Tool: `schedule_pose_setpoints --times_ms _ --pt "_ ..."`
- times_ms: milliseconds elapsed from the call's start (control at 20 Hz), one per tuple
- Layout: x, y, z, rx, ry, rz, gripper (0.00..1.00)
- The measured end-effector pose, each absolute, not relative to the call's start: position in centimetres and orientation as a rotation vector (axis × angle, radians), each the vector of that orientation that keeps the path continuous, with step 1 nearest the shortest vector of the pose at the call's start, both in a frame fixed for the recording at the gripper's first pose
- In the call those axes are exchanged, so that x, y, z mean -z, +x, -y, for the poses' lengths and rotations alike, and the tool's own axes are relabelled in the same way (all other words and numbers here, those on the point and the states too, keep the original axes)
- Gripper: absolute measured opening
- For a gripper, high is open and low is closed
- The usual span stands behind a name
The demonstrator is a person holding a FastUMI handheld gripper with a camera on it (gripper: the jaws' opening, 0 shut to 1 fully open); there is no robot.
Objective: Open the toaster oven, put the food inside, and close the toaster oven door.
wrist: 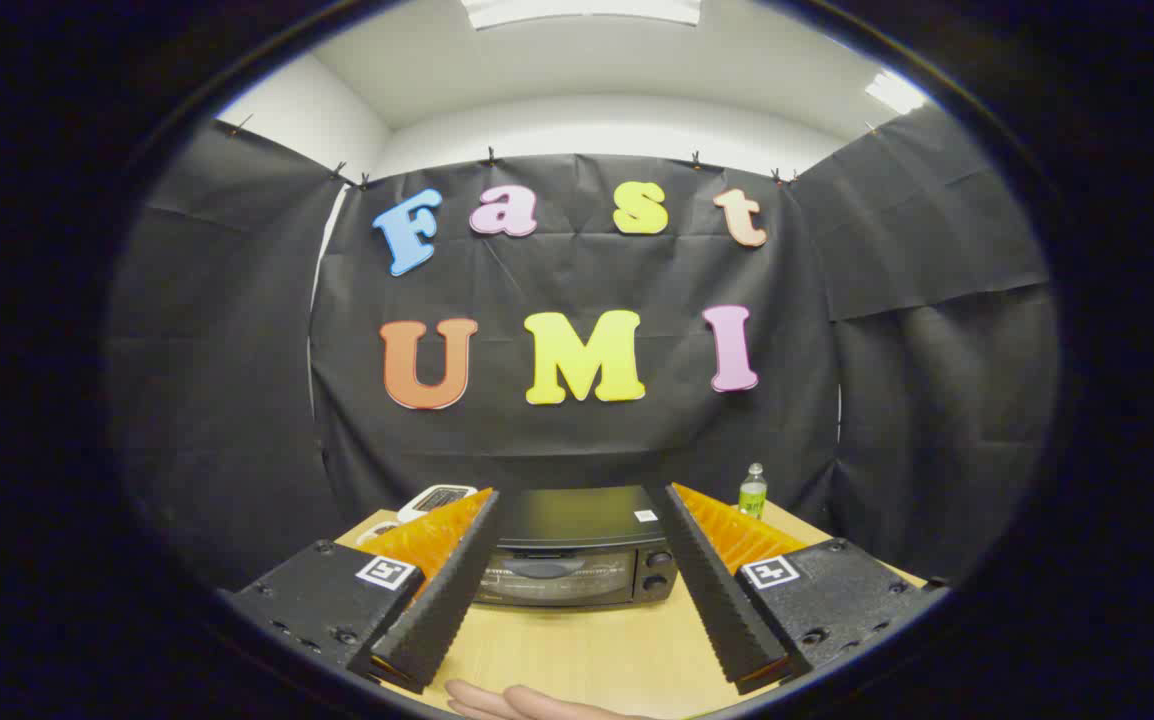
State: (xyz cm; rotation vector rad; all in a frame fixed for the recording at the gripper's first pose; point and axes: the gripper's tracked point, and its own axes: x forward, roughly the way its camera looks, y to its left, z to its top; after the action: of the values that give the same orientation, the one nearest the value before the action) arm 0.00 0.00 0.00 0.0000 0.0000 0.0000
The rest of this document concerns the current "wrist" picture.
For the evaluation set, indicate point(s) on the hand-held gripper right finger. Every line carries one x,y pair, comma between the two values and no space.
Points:
727,620

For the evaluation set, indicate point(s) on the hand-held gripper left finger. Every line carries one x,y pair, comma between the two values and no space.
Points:
437,610

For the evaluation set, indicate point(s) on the black toaster oven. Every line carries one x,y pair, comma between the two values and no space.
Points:
577,520

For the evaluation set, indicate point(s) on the white electronic device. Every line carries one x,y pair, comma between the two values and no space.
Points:
434,497

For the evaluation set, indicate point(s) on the green drink bottle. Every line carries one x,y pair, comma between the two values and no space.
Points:
753,495

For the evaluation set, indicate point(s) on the small ceiling light panel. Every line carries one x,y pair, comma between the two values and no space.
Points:
894,92

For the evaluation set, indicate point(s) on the long ceiling light panel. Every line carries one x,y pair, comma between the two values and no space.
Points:
582,10

